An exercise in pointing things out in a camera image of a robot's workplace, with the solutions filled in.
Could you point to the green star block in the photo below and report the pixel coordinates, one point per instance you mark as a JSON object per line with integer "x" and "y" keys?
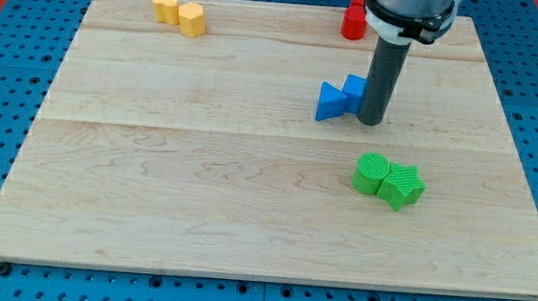
{"x": 402, "y": 186}

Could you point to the red block front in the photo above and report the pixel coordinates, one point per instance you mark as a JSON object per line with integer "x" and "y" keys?
{"x": 353, "y": 25}

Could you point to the yellow hexagon block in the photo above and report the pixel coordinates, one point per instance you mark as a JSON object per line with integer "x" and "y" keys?
{"x": 192, "y": 21}

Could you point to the green cylinder block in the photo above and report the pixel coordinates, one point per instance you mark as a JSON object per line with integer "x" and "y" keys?
{"x": 371, "y": 170}

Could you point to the yellow heart block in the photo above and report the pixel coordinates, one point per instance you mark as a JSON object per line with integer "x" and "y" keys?
{"x": 166, "y": 11}

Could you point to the blue triangle block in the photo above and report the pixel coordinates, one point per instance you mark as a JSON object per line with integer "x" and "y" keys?
{"x": 331, "y": 102}

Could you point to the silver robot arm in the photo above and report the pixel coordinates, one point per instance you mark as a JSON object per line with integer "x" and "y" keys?
{"x": 400, "y": 22}

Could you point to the wooden board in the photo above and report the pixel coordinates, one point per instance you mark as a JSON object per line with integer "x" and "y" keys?
{"x": 154, "y": 152}

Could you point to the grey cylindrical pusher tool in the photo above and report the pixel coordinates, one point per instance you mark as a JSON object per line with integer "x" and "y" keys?
{"x": 382, "y": 75}

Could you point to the blue cube block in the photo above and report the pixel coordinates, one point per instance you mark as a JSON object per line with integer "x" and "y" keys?
{"x": 353, "y": 88}

